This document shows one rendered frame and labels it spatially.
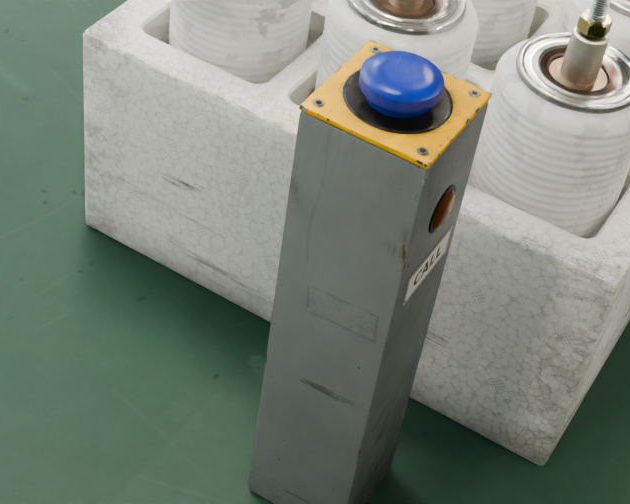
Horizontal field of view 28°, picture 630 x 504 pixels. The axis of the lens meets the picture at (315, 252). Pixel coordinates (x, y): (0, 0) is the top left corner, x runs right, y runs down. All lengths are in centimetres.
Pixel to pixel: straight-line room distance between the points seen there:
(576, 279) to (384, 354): 14
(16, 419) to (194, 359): 13
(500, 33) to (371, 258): 30
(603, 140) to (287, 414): 24
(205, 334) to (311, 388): 20
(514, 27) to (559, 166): 17
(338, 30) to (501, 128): 12
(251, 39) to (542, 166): 21
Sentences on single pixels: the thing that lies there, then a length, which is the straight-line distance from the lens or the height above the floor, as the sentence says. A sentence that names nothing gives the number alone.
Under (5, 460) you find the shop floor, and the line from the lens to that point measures 84.
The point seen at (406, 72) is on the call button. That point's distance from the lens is 60.
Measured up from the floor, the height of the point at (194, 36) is 19.
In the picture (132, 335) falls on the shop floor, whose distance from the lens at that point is 90.
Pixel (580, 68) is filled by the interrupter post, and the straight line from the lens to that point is 76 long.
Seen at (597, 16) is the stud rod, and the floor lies 29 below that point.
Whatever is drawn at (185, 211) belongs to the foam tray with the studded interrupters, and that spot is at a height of 7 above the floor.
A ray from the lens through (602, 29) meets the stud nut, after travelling 74.
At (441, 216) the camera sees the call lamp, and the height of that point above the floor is 26.
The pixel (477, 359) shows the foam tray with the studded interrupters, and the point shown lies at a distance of 83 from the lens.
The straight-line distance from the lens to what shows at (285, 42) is 85.
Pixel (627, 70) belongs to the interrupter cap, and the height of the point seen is 25.
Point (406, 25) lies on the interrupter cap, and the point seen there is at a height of 25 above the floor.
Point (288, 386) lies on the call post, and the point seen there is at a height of 12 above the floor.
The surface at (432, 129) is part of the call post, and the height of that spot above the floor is 31.
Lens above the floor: 68
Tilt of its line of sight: 44 degrees down
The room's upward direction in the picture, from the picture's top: 9 degrees clockwise
